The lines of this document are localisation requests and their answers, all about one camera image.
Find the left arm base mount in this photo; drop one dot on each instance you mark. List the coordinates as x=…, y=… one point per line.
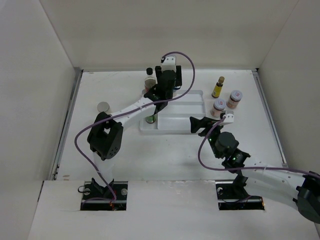
x=99, y=198

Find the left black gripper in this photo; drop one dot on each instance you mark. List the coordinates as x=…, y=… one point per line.
x=177, y=80

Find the orange spice jar back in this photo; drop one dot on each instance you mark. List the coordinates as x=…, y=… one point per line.
x=234, y=99

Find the dark soy sauce bottle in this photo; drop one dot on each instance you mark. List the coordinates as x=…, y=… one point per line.
x=150, y=79

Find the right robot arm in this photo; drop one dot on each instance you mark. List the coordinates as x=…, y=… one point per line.
x=295, y=188

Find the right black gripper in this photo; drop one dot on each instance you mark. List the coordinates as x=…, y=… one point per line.
x=196, y=124

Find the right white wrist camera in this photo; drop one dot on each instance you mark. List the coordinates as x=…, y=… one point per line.
x=227, y=116

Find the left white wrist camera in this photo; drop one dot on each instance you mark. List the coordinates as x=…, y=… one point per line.
x=168, y=63

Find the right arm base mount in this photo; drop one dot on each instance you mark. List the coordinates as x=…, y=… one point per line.
x=232, y=196

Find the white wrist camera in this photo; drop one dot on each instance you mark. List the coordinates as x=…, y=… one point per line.
x=168, y=63
x=227, y=116

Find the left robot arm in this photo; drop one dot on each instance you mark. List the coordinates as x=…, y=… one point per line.
x=105, y=139

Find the white divided organizer tray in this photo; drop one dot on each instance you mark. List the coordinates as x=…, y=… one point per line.
x=175, y=118

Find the orange spice jar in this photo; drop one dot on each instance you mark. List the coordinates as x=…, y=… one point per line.
x=217, y=108
x=234, y=99

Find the white granule jar blue label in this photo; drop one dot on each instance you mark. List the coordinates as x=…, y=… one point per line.
x=175, y=89

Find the small yellow oil bottle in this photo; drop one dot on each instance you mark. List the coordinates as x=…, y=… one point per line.
x=218, y=87

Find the orange spice jar front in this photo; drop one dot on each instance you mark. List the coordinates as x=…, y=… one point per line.
x=217, y=108

